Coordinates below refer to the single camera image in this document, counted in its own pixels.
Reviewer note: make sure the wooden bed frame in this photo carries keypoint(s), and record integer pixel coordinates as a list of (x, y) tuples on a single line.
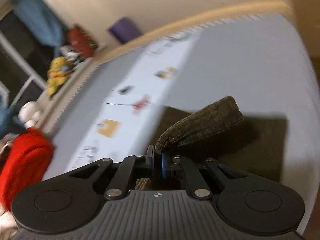
[(57, 106)]

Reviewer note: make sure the red folded blanket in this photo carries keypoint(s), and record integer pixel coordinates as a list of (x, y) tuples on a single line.
[(28, 160)]

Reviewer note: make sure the dark red cushion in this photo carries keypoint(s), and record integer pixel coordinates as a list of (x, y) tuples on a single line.
[(81, 41)]

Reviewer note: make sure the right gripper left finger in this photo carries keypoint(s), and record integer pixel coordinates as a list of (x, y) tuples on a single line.
[(100, 196)]

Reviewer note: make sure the blue hanging cloth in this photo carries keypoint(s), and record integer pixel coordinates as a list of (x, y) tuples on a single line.
[(45, 26)]

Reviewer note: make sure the purple box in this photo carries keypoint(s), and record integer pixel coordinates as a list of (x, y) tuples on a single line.
[(124, 30)]

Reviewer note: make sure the brown corduroy pants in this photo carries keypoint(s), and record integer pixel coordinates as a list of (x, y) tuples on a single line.
[(220, 131)]

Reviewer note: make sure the grey printed bed sheet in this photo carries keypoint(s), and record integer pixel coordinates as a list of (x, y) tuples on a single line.
[(260, 61)]

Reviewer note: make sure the teal plush toy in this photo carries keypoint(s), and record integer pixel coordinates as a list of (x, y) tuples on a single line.
[(8, 123)]

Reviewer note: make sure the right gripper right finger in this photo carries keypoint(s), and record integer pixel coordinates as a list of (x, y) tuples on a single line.
[(245, 201)]

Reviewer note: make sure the yellow plush toy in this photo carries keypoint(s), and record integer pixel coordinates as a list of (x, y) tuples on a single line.
[(57, 74)]

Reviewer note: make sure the white plush toy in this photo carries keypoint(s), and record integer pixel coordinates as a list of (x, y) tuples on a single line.
[(30, 114)]

